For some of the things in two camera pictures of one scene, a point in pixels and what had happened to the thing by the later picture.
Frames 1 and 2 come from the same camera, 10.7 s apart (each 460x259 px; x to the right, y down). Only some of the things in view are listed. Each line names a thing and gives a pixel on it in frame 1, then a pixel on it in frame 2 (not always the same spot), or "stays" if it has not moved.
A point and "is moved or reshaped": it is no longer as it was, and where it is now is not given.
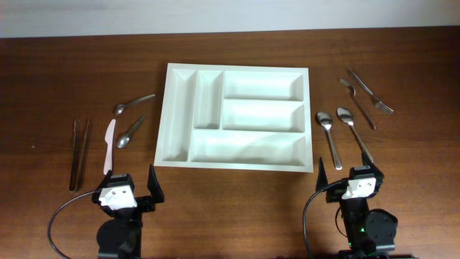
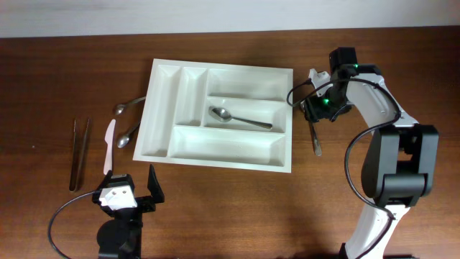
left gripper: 156,191 stays
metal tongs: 75,169 stays
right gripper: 335,192 → 315,108
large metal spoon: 325,120 → 222,114
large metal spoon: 347,116 → 315,140
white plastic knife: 108,139 stays
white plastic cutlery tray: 236,117 is moved or reshaped
